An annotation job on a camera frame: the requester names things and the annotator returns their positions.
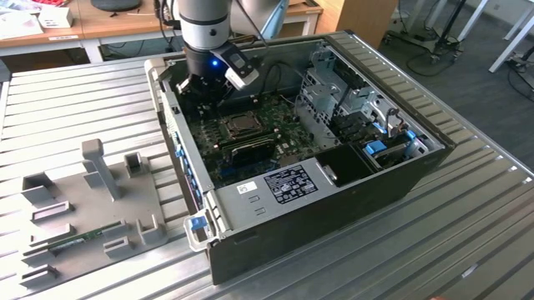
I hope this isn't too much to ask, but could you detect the silver CPU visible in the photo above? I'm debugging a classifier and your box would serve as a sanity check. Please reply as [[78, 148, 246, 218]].
[[229, 116, 254, 131]]

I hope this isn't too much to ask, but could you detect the metal socket cover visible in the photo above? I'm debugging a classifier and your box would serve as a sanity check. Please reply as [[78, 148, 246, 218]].
[[220, 112, 265, 138]]

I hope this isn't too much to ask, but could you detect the CPU socket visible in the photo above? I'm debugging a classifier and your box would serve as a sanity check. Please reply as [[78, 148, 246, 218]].
[[218, 111, 268, 139]]

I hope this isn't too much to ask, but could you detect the installed RAM stick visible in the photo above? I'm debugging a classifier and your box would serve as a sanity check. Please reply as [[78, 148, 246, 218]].
[[216, 132, 277, 150]]

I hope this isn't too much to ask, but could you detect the green motherboard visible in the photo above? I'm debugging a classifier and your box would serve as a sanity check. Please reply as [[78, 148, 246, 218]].
[[182, 93, 325, 185]]

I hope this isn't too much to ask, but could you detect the wooden desk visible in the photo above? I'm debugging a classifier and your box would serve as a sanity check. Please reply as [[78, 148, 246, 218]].
[[0, 0, 324, 65]]

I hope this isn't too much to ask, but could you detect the metal drive cage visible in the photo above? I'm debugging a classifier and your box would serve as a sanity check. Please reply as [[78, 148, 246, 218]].
[[296, 45, 392, 148]]

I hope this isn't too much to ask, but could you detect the black round object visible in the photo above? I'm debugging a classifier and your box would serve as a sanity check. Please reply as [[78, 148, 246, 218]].
[[89, 0, 141, 12]]

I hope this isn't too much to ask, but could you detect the grey power supply unit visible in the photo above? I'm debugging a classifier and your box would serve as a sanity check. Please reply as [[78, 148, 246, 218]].
[[206, 156, 337, 234]]

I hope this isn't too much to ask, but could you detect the white cardboard box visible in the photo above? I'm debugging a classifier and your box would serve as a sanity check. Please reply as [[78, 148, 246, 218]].
[[35, 6, 74, 29]]

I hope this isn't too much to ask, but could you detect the wooden cabinet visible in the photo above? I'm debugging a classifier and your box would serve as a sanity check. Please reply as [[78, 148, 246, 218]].
[[316, 0, 399, 51]]

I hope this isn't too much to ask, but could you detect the blue case latch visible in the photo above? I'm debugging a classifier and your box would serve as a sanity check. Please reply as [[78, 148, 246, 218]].
[[188, 217, 208, 234]]

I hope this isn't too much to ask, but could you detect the blue disk carrier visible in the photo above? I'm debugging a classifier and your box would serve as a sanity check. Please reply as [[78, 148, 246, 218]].
[[361, 140, 390, 157]]

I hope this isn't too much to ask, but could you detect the white plastic bag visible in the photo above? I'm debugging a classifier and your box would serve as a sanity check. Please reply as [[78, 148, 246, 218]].
[[0, 8, 45, 41]]

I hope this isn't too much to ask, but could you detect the silver disk bay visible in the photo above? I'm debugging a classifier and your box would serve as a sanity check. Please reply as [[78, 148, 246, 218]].
[[365, 137, 431, 171]]

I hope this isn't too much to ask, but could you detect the grey parts rack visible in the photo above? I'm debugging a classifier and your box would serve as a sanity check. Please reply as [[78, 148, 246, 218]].
[[18, 138, 170, 290]]

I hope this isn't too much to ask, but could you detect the black open PC case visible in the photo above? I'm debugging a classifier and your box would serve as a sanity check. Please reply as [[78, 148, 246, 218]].
[[142, 30, 455, 286]]

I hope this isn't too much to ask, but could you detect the green RAM stick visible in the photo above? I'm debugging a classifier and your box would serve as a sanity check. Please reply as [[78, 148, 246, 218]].
[[45, 222, 121, 252]]

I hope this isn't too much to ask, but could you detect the black rolling stand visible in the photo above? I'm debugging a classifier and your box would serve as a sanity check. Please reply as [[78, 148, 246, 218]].
[[382, 0, 468, 65]]

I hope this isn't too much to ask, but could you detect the white table leg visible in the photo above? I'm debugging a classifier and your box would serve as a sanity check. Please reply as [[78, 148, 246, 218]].
[[456, 0, 488, 43]]

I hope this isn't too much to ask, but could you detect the white table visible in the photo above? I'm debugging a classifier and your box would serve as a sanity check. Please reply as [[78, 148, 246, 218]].
[[487, 0, 534, 74]]

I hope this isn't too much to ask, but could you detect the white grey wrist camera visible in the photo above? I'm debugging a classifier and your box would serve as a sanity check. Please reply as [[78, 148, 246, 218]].
[[209, 43, 260, 90]]

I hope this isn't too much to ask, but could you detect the black cable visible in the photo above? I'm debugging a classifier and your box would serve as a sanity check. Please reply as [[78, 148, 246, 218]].
[[258, 62, 304, 96]]

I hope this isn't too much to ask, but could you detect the black disk wire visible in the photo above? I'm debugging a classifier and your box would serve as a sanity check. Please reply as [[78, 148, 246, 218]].
[[382, 107, 408, 138]]

